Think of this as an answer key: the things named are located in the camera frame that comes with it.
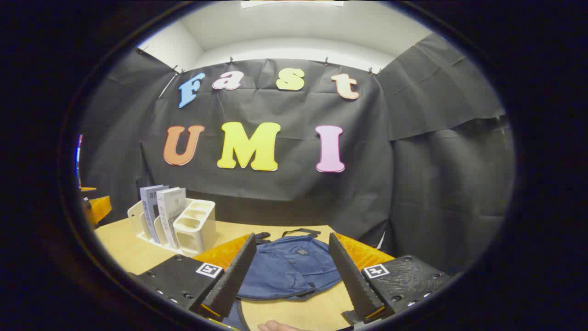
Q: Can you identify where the white book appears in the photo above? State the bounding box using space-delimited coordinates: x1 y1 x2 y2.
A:
156 187 187 250

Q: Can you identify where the cream plastic bookshelf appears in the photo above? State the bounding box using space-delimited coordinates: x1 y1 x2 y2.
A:
127 198 216 257

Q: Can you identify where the black backdrop cloth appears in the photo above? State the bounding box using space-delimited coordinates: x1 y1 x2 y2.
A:
78 32 515 276

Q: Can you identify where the grey-blue book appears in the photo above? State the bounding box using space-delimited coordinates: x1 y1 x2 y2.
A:
139 185 170 244

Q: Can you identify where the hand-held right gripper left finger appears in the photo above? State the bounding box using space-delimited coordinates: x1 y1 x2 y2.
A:
128 232 258 322

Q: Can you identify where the blue schoolbag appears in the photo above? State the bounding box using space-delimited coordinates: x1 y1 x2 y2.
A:
222 228 344 331

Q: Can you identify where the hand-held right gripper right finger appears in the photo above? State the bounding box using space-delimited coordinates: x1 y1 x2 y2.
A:
328 232 461 326

